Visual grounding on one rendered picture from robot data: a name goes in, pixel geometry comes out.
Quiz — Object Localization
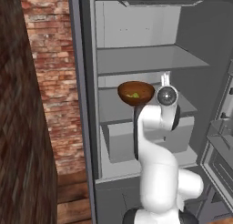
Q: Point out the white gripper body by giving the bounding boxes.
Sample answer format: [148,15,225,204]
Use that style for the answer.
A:
[160,71,171,87]

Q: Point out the brown bowl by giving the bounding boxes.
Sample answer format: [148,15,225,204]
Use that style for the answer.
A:
[116,80,156,107]

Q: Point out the green broccoli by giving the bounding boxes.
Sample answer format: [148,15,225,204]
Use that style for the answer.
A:
[125,91,141,99]

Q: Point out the white fridge drawer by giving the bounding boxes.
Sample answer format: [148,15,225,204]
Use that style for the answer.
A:
[106,116,196,164]

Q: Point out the grey open fridge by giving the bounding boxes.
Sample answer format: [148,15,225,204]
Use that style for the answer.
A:
[67,0,233,224]

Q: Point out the grey fridge door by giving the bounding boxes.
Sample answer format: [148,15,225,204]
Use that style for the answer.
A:
[196,58,233,218]

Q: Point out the dark wooden cabinet side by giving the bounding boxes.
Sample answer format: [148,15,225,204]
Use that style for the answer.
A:
[0,0,59,224]

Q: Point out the grey door bin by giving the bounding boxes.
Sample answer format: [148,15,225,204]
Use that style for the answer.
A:
[207,117,233,162]

